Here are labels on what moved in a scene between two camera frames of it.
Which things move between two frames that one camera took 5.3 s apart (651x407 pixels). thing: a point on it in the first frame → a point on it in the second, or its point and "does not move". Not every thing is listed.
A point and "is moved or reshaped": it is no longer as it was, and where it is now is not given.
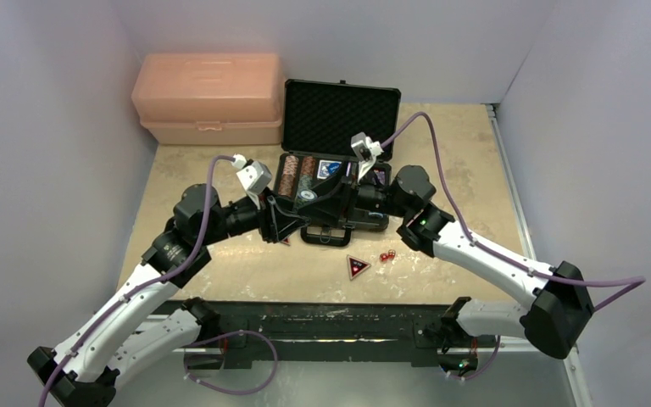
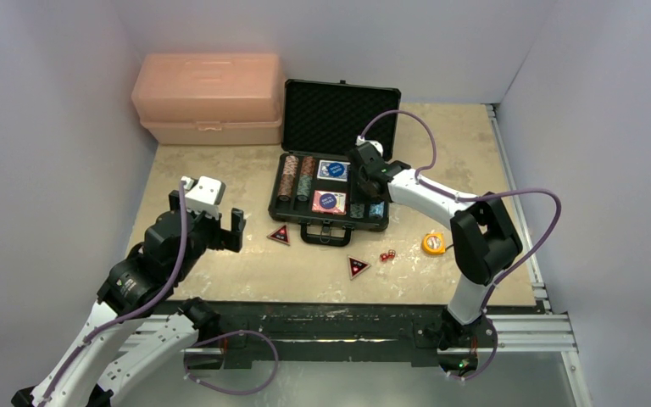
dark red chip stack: (308, 165) does not move
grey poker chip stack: (308, 195) is moved or reshaped
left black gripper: (275, 224) → (225, 237)
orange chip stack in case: (290, 165) does not move
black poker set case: (316, 174) does not move
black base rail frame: (248, 331) does not move
